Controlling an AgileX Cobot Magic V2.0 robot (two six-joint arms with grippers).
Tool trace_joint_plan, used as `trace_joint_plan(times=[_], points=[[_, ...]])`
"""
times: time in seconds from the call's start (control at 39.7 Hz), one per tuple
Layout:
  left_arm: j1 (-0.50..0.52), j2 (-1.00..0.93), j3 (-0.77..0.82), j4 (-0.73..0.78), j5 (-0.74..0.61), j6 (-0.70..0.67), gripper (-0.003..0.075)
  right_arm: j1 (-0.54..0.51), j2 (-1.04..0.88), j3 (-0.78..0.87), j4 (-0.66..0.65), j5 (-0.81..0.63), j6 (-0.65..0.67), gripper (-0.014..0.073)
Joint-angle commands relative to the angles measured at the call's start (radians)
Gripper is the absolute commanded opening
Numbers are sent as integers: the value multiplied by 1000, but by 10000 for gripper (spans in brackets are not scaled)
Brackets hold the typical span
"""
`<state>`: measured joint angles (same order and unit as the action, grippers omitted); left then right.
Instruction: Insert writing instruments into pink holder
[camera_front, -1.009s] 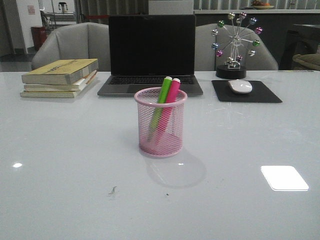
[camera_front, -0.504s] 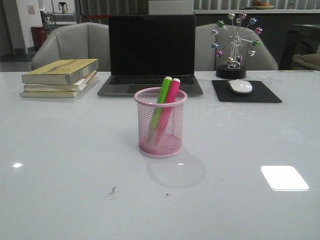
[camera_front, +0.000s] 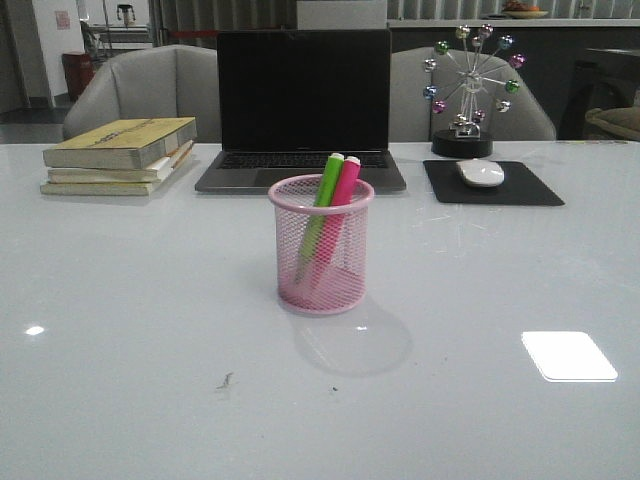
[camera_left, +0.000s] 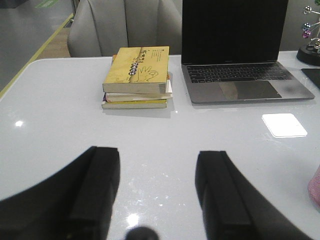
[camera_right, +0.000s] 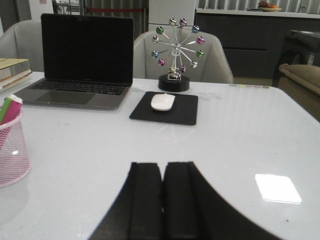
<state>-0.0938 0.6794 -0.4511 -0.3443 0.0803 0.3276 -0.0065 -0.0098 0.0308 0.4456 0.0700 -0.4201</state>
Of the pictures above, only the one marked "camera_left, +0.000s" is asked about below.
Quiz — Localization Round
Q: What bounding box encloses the pink mesh pen holder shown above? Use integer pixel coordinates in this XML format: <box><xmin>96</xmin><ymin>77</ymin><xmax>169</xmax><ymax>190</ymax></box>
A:
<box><xmin>307</xmin><ymin>167</ymin><xmax>320</xmax><ymax>208</ymax></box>

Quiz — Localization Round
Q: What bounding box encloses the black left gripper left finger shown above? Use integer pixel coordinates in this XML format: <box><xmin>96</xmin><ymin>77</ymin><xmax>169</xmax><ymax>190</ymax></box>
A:
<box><xmin>0</xmin><ymin>146</ymin><xmax>120</xmax><ymax>240</ymax></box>

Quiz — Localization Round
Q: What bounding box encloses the black mouse pad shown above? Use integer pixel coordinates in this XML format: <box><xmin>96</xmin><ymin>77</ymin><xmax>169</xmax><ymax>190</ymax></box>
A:
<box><xmin>301</xmin><ymin>68</ymin><xmax>320</xmax><ymax>89</ymax></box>

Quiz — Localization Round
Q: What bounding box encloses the top yellow book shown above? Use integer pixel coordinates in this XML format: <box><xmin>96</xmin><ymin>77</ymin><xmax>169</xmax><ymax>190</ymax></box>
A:
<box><xmin>102</xmin><ymin>46</ymin><xmax>170</xmax><ymax>94</ymax></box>

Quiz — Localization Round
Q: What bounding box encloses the bottom yellow book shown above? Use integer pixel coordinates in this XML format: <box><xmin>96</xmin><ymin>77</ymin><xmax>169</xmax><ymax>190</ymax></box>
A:
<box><xmin>101</xmin><ymin>95</ymin><xmax>168</xmax><ymax>109</ymax></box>

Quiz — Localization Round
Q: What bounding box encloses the yellow book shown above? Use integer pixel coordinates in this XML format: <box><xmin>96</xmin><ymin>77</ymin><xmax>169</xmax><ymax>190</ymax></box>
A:
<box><xmin>101</xmin><ymin>95</ymin><xmax>168</xmax><ymax>109</ymax></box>
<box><xmin>102</xmin><ymin>46</ymin><xmax>170</xmax><ymax>94</ymax></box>

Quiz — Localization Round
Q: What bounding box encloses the ferris wheel desk ornament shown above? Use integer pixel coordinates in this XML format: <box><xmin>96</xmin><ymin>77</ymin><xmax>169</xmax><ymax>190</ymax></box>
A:
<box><xmin>296</xmin><ymin>19</ymin><xmax>320</xmax><ymax>66</ymax></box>

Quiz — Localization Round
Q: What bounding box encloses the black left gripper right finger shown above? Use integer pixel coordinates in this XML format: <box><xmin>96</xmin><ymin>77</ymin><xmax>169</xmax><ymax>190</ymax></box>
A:
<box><xmin>195</xmin><ymin>151</ymin><xmax>310</xmax><ymax>240</ymax></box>

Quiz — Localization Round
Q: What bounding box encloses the grey chair left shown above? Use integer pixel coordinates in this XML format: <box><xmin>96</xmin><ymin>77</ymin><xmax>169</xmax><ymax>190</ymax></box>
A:
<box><xmin>67</xmin><ymin>0</ymin><xmax>183</xmax><ymax>58</ymax></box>

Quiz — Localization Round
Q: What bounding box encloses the middle white book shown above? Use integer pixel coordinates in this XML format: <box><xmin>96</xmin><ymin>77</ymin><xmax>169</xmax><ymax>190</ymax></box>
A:
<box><xmin>102</xmin><ymin>74</ymin><xmax>172</xmax><ymax>103</ymax></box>

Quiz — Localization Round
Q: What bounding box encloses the grey laptop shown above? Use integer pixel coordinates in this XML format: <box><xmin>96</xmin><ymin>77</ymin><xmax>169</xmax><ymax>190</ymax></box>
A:
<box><xmin>181</xmin><ymin>0</ymin><xmax>314</xmax><ymax>104</ymax></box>

